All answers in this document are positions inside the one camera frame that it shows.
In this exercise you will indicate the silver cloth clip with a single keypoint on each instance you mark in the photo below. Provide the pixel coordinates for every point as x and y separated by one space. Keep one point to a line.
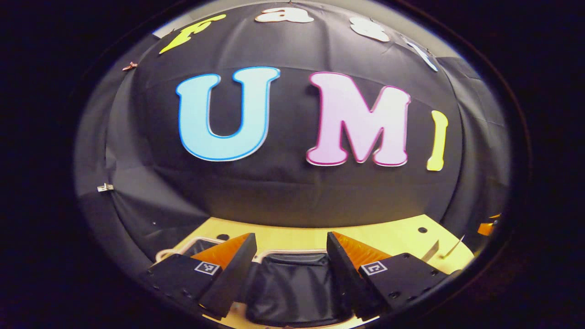
105 187

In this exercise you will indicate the slim white skin care tube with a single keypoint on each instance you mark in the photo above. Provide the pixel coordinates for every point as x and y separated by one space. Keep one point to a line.
453 247

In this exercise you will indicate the black backdrop cloth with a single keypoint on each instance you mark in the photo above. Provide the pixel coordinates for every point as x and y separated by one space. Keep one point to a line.
292 192

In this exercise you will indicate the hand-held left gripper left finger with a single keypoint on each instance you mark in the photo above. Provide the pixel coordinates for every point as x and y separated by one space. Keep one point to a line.
235 269

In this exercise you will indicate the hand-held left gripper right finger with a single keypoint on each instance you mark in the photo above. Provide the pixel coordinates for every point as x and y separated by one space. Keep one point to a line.
343 269

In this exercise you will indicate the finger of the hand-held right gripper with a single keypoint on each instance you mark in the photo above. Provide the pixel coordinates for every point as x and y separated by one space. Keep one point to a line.
486 228

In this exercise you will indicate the beige hard-shell suitcase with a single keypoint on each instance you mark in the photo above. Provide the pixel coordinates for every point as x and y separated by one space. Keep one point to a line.
297 285

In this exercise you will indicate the copper cloth clip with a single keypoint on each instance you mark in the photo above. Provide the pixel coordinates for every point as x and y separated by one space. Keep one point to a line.
130 66

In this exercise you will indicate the wide white skin care tube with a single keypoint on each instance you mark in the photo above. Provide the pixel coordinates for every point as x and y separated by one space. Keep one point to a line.
431 252

